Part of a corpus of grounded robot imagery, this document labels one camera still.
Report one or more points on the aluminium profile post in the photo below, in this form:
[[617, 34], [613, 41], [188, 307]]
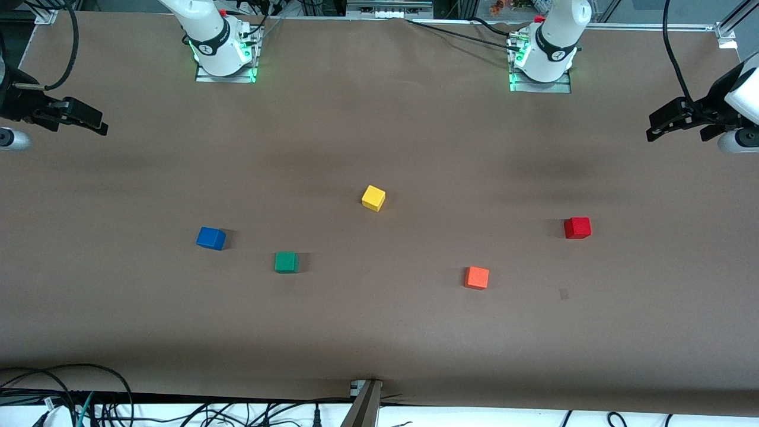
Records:
[[363, 409]]

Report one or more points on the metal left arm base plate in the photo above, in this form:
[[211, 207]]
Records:
[[563, 88]]

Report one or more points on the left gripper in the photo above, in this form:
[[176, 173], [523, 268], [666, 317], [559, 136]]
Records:
[[711, 110]]

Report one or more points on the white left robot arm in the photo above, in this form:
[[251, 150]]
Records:
[[554, 35]]

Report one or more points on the white power strip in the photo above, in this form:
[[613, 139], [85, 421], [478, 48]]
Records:
[[388, 9]]

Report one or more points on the orange wooden block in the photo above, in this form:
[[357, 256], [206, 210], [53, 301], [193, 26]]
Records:
[[477, 278]]

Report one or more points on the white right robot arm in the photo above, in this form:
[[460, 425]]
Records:
[[207, 29]]

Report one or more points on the aluminium frame rail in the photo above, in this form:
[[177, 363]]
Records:
[[741, 15]]

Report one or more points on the red wooden block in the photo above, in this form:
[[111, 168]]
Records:
[[577, 228]]

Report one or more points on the green wooden block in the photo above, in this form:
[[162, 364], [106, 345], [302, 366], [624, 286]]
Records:
[[286, 262]]

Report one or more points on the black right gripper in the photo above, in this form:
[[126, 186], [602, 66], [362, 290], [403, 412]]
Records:
[[18, 99]]

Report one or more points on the blue wooden block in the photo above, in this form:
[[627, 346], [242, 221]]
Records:
[[210, 239]]

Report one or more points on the yellow wooden block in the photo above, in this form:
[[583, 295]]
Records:
[[373, 198]]

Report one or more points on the metal corner bracket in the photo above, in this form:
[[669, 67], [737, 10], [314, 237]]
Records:
[[46, 16], [726, 35]]

